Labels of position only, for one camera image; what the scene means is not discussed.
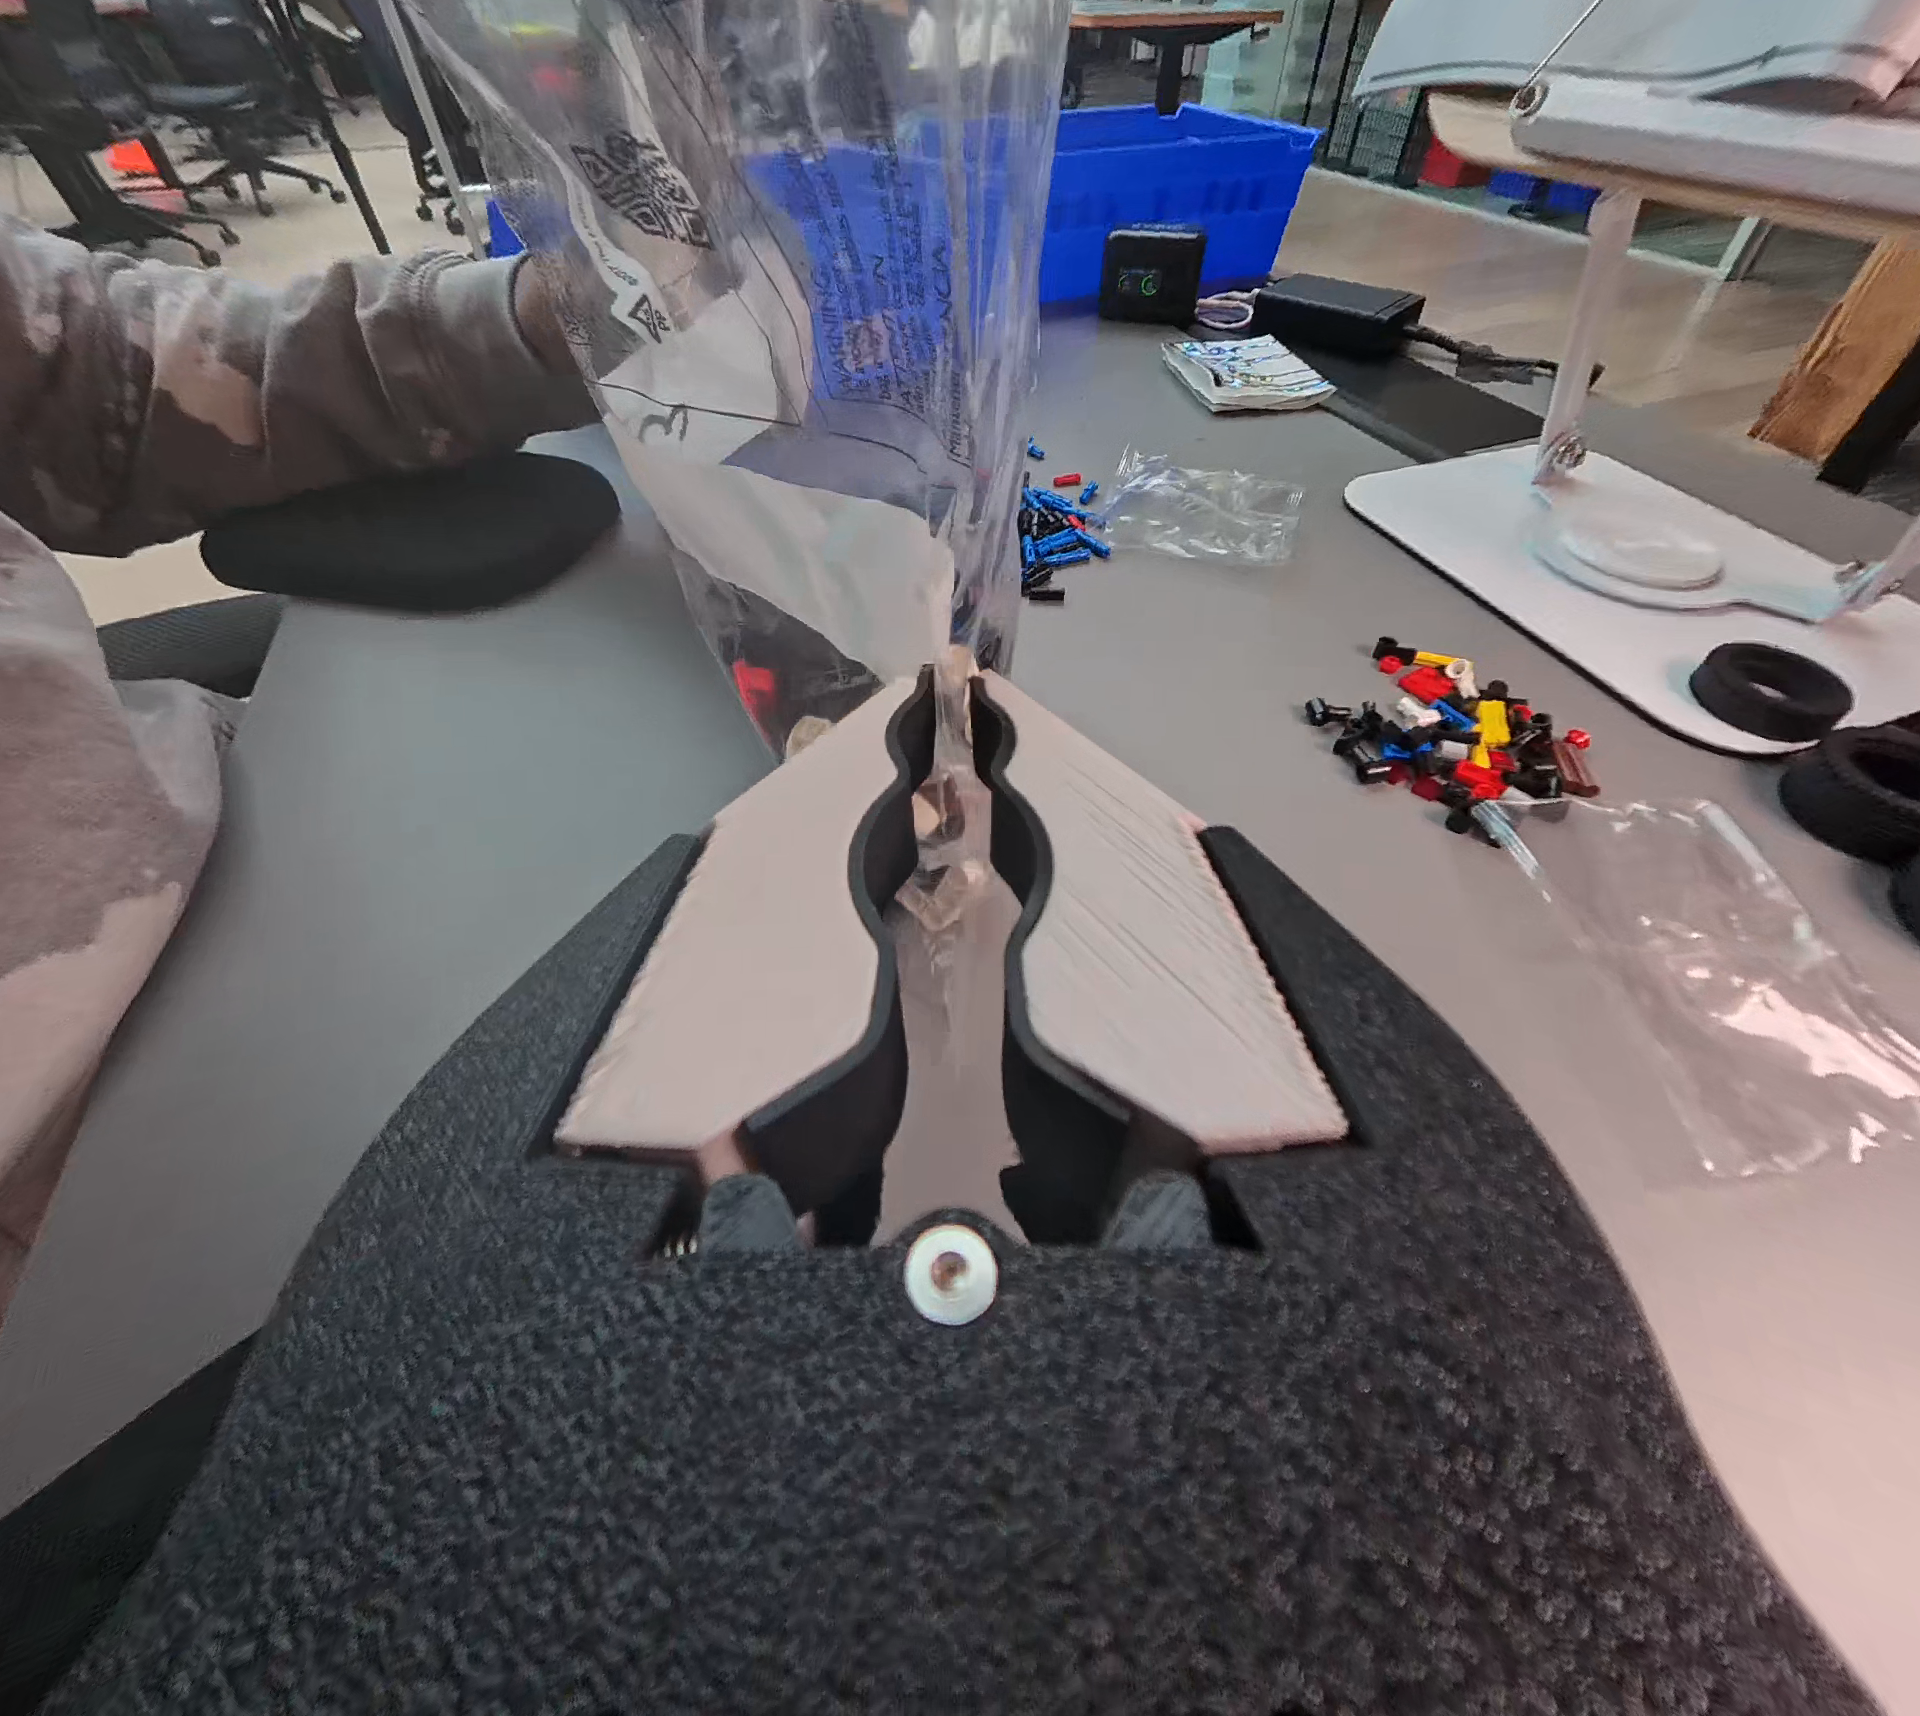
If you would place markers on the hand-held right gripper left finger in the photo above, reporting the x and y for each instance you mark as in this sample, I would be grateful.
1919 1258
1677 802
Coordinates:
720 984

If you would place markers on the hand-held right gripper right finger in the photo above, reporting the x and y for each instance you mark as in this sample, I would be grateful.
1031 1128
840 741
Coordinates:
1155 984

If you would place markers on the clear plastic bag of bricks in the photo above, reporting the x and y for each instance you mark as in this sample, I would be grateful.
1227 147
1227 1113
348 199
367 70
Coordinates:
840 250

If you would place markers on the person's left forearm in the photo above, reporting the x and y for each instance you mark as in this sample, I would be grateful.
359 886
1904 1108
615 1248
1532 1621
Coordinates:
221 384

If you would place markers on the brown top standing desk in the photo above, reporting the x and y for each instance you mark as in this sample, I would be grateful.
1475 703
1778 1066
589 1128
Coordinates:
1167 20

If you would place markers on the pile of mixed coloured bricks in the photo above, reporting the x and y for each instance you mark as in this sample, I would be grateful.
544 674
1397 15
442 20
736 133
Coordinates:
1465 747

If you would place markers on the pile of blue black pins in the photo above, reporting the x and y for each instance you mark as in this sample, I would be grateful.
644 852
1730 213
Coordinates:
1055 532

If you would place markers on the small clear plastic bag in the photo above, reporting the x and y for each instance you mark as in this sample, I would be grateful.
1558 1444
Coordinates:
1205 513

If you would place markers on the black armrest pad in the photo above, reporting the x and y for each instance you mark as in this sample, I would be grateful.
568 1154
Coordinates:
421 532

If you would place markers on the empty clear plastic bag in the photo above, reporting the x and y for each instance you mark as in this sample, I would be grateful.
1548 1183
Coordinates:
1707 984

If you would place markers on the white metal book stand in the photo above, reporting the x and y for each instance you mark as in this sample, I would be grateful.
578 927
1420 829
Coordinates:
1498 532

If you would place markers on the black toy tyre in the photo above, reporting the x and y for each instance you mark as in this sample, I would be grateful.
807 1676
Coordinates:
1825 791
1729 692

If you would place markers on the person's patterned grey sweatshirt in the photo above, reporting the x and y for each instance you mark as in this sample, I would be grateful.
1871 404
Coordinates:
75 850

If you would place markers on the black power adapter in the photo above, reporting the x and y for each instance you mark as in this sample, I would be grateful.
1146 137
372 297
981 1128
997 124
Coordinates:
1332 317

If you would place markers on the small black electronic box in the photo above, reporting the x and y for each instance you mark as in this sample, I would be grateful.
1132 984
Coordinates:
1148 280

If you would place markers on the blue plastic bin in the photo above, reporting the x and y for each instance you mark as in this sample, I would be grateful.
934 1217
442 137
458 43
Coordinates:
1167 184

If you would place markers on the black office chair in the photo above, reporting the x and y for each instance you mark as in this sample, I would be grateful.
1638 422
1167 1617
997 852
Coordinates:
209 55

